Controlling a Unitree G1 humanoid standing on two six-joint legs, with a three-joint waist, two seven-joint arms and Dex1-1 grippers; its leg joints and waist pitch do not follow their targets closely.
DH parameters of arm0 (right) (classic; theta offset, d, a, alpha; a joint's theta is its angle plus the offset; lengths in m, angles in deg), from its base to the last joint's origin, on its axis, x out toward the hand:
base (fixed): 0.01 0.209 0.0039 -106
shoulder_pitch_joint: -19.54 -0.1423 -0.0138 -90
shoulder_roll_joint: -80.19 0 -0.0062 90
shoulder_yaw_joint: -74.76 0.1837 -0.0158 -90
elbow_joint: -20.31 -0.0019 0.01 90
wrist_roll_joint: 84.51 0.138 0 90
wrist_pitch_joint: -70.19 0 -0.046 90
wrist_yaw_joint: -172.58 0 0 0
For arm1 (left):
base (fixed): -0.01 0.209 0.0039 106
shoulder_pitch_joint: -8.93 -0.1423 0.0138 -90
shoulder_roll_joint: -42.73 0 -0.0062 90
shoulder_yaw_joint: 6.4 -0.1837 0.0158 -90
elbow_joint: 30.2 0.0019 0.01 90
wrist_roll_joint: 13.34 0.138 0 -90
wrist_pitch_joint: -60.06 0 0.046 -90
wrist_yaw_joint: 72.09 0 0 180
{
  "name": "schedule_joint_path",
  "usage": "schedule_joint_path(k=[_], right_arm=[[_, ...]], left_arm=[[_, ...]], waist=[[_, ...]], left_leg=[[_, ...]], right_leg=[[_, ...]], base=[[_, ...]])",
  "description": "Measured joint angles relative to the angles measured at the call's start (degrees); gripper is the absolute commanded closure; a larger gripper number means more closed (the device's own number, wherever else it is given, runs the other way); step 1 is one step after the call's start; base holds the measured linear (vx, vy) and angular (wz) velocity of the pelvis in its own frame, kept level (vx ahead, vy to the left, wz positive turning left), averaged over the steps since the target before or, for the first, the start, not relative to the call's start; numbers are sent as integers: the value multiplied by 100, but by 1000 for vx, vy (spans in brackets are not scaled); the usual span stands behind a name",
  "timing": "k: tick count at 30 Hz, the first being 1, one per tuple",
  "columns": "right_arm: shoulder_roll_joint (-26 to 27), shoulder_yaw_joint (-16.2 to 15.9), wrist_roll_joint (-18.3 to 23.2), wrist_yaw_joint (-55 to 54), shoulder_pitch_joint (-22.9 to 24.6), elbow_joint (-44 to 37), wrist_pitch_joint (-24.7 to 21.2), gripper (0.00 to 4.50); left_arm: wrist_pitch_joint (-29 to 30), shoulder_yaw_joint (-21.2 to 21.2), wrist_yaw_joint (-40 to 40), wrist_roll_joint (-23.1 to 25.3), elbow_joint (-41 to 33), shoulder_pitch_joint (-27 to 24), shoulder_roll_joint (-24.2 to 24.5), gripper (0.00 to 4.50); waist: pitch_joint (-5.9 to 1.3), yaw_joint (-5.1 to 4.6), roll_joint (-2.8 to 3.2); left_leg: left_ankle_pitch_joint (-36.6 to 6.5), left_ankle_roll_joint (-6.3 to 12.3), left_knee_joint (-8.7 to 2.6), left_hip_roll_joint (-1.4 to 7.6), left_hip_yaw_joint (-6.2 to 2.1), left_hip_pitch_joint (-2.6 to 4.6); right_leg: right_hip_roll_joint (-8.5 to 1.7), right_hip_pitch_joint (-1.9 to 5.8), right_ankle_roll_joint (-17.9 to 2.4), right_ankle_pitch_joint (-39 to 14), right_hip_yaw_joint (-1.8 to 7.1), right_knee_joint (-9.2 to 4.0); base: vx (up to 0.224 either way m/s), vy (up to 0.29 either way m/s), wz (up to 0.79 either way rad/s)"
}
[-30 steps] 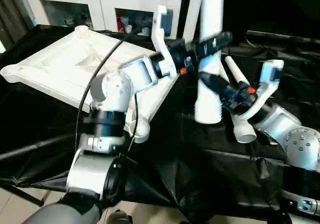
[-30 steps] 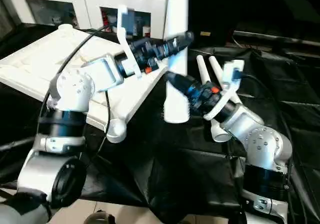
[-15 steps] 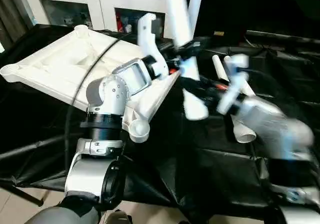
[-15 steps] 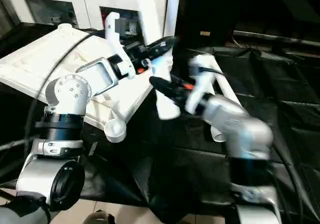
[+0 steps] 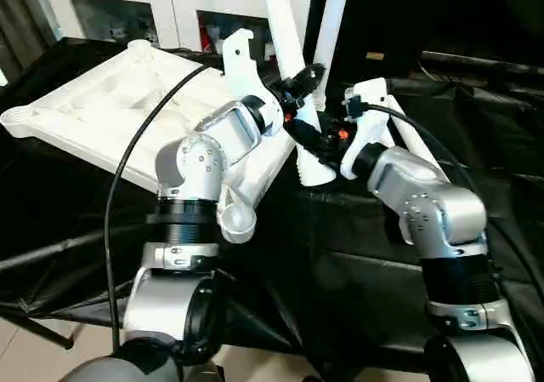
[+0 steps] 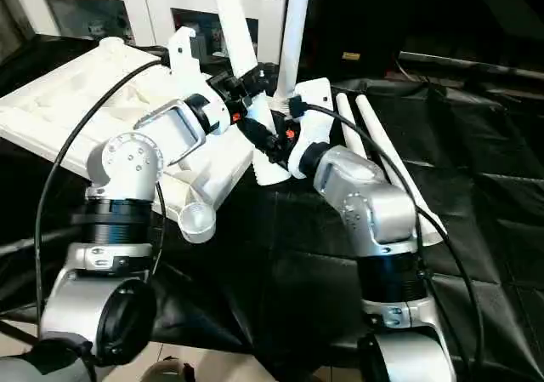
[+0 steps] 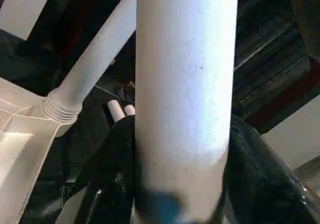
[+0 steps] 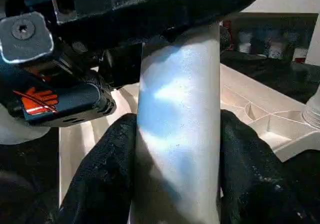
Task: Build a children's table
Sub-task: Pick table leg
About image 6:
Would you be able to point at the white plastic table leg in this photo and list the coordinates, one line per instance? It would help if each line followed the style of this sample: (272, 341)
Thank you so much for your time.
(348, 118)
(238, 37)
(293, 37)
(382, 139)

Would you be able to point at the white plastic table top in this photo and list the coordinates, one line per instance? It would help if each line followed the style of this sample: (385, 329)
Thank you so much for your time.
(64, 97)

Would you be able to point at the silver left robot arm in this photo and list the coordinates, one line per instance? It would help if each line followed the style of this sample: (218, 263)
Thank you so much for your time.
(127, 161)

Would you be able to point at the small brass fitting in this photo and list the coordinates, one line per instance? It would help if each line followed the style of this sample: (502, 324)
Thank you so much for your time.
(352, 55)

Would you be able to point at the long black rod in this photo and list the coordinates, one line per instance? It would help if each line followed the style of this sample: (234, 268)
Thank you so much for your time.
(467, 63)

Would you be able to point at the black mat cover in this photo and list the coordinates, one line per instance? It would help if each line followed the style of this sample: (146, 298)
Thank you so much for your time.
(489, 165)

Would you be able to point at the grey rounded robot foot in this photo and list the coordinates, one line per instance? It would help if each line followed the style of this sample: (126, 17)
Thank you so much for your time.
(170, 369)

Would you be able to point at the grey robot torso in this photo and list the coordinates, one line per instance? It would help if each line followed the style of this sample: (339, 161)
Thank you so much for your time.
(38, 365)

